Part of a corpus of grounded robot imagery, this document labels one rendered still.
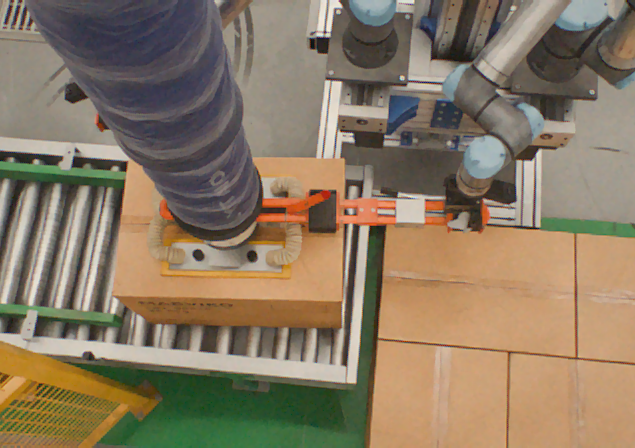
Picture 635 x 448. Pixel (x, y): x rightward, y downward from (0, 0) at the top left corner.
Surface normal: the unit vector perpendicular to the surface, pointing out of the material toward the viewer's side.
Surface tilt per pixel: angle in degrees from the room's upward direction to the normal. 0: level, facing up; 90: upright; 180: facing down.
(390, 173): 0
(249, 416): 0
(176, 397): 0
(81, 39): 81
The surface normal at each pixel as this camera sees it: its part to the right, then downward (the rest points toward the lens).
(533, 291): -0.04, -0.31
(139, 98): 0.06, 0.82
